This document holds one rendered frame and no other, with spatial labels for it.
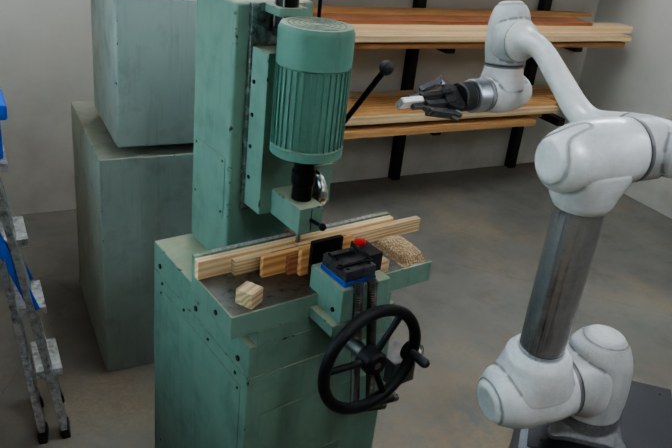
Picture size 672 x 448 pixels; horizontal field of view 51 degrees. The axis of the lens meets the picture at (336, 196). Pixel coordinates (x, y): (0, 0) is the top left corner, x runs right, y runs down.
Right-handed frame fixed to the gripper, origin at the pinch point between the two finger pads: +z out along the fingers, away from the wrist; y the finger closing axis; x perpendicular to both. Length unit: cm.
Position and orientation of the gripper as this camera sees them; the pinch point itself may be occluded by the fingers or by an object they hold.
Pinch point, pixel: (409, 102)
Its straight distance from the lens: 176.4
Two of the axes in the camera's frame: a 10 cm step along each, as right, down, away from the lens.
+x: 4.3, -4.7, -7.7
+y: -3.8, -8.7, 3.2
